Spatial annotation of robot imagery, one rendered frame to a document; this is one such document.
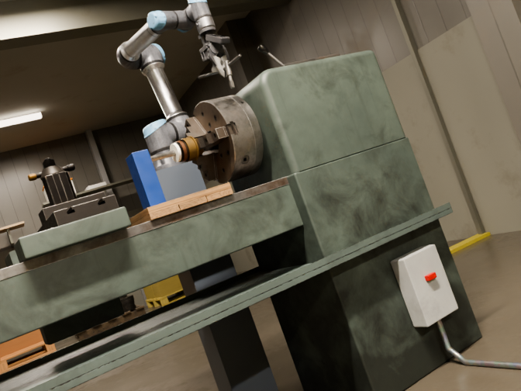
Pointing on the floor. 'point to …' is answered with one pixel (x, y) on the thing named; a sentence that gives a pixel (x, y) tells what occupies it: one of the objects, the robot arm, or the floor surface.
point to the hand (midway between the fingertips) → (225, 73)
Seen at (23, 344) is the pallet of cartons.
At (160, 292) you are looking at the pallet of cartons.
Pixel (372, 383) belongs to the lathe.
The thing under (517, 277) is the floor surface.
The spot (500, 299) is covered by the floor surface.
